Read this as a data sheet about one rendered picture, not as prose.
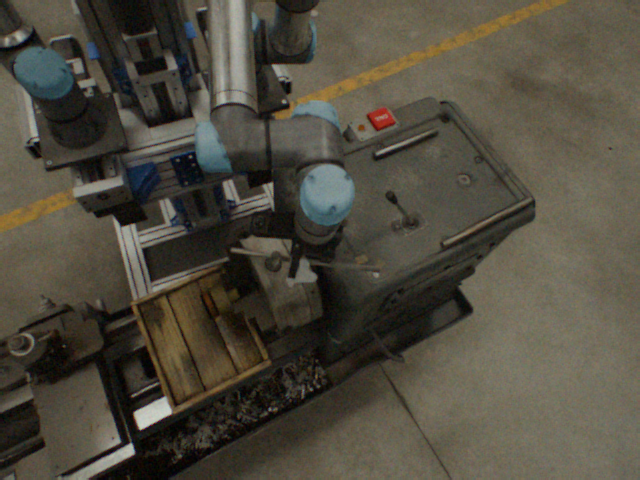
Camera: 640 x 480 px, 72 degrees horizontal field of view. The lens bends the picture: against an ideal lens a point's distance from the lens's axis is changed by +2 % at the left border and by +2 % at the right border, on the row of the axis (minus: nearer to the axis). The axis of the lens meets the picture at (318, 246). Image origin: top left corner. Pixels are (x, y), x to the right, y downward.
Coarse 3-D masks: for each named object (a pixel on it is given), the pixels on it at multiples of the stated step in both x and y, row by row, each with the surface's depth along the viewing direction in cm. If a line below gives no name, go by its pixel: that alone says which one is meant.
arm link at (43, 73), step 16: (32, 48) 107; (48, 48) 108; (16, 64) 105; (32, 64) 106; (48, 64) 107; (64, 64) 108; (16, 80) 111; (32, 80) 105; (48, 80) 106; (64, 80) 108; (32, 96) 109; (48, 96) 108; (64, 96) 110; (80, 96) 115; (48, 112) 113; (64, 112) 114
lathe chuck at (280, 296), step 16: (240, 240) 109; (256, 240) 108; (272, 240) 108; (256, 256) 105; (288, 256) 106; (256, 272) 105; (272, 272) 104; (272, 288) 104; (288, 288) 105; (272, 304) 105; (288, 304) 106; (304, 304) 109; (288, 320) 109; (304, 320) 113
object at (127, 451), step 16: (80, 304) 129; (96, 320) 131; (0, 352) 124; (0, 368) 120; (16, 368) 122; (112, 368) 126; (0, 384) 120; (16, 384) 122; (112, 384) 120; (112, 400) 119; (128, 416) 120; (128, 432) 116; (128, 448) 114; (32, 464) 113; (48, 464) 113; (96, 464) 112; (112, 464) 112
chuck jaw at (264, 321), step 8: (248, 296) 115; (256, 296) 115; (232, 304) 114; (240, 304) 114; (248, 304) 114; (256, 304) 114; (264, 304) 114; (240, 312) 113; (248, 312) 113; (256, 312) 113; (264, 312) 113; (248, 320) 113; (256, 320) 114; (264, 320) 112; (272, 320) 112; (264, 328) 111; (272, 328) 112; (288, 328) 114
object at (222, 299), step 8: (216, 288) 114; (224, 288) 113; (232, 288) 115; (200, 296) 113; (208, 296) 113; (216, 296) 112; (224, 296) 113; (232, 296) 114; (208, 304) 112; (216, 304) 112; (224, 304) 113; (208, 312) 112; (216, 312) 113; (224, 312) 114
